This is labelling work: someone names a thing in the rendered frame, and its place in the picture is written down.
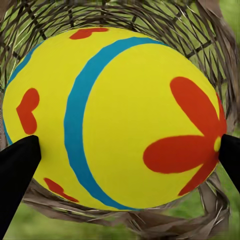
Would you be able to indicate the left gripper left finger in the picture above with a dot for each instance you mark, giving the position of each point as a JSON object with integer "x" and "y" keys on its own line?
{"x": 18, "y": 163}

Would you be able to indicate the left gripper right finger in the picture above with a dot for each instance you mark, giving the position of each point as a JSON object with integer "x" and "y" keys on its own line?
{"x": 229, "y": 157}

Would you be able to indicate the wicker basket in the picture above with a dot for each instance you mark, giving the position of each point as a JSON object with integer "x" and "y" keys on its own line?
{"x": 149, "y": 223}

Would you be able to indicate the easter egg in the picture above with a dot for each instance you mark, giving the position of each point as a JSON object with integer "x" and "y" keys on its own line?
{"x": 124, "y": 121}

